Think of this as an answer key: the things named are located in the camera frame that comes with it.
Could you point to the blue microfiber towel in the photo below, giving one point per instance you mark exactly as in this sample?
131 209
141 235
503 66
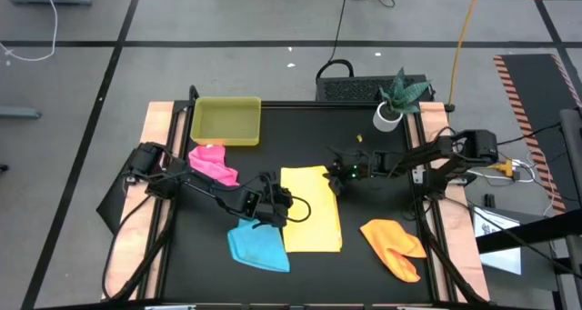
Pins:
259 248

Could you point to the pink microfiber towel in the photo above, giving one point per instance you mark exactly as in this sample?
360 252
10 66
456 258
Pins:
211 162

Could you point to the yellow power adapter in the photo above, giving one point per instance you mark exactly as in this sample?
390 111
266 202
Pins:
504 166

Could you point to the black computer case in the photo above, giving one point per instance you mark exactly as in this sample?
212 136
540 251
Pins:
350 89

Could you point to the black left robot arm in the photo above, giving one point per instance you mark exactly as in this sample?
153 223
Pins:
213 192

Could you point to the orange microfiber towel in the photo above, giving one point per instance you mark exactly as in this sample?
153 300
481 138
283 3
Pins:
393 248

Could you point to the yellow microfiber towel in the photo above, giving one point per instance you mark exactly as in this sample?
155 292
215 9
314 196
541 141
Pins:
311 210

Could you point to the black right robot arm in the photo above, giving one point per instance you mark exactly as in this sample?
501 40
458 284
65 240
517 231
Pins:
432 153

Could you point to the black frame beam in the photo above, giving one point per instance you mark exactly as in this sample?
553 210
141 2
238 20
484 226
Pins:
527 232

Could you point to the grey metal bar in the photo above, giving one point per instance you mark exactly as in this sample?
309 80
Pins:
20 113

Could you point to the white printed paper sheet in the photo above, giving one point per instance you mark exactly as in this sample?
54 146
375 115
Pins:
500 260

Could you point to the small black clip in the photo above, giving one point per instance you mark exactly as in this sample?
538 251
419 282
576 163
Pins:
489 200

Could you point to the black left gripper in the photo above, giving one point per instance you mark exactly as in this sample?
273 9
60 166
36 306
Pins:
275 203

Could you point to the snake plant in white pot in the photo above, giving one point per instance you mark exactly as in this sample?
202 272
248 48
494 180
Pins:
387 119

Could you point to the grey metal post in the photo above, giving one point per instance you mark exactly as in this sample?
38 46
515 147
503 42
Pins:
572 164

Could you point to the black aluminium table frame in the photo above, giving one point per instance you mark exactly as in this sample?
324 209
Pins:
318 105

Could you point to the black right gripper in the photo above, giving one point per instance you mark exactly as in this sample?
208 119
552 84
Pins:
354 166

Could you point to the light wooden table side board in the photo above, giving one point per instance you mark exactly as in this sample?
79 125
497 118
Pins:
159 114
434 119

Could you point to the black hazard-striped floor mat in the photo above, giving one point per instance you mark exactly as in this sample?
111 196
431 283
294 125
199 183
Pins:
532 87

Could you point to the yellow translucent plastic bin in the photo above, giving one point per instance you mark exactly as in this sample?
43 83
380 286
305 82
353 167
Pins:
226 121

